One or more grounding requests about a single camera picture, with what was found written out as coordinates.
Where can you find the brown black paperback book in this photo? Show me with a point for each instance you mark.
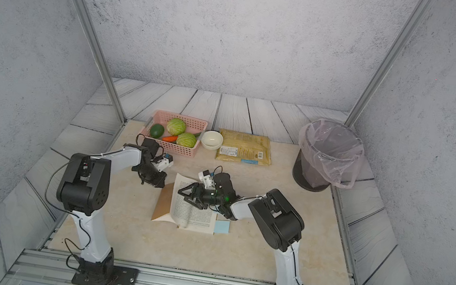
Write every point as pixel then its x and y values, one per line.
pixel 172 208

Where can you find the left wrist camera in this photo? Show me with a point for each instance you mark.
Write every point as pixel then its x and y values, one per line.
pixel 163 162

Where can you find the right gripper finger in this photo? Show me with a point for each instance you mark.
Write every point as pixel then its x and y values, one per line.
pixel 191 191
pixel 195 203

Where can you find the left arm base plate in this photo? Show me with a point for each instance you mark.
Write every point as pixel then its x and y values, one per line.
pixel 100 274

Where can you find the back green cabbage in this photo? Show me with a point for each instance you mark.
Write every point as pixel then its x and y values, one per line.
pixel 176 126

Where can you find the pink plastic basket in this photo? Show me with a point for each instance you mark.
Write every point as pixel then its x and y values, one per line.
pixel 195 126

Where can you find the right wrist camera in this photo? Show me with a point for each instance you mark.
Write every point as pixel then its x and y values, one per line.
pixel 217 180

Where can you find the right aluminium frame post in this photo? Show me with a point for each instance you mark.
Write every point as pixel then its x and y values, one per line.
pixel 387 63

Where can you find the red chili pepper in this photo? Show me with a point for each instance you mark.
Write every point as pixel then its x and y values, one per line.
pixel 170 139

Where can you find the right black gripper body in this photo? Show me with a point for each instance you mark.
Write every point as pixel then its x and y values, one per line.
pixel 211 198

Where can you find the dark green avocado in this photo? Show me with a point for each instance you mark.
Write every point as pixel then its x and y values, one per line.
pixel 157 131

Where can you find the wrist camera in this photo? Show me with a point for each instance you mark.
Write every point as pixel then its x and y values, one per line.
pixel 163 162
pixel 217 180

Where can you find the black trash bin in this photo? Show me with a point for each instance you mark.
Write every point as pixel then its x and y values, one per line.
pixel 307 177

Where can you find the lower blue sticky note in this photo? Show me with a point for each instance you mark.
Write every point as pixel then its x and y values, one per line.
pixel 221 227

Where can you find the left aluminium frame post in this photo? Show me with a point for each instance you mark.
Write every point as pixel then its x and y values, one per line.
pixel 98 57

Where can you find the yellow grain bag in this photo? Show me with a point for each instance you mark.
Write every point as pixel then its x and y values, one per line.
pixel 244 148

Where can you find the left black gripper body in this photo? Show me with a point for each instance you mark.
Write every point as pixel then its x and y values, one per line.
pixel 151 175

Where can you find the aluminium frame post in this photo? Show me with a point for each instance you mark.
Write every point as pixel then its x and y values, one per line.
pixel 98 57
pixel 387 63

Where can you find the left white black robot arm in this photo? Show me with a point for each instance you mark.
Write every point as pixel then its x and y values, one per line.
pixel 83 191

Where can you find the white ceramic bowl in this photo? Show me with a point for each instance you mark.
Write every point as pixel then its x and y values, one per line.
pixel 212 140

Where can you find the front green cabbage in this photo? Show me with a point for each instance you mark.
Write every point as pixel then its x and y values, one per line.
pixel 186 140

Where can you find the green cabbage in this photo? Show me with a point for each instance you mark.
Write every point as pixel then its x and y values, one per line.
pixel 186 140
pixel 176 126

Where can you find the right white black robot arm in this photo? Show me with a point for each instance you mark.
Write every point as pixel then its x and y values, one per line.
pixel 279 223

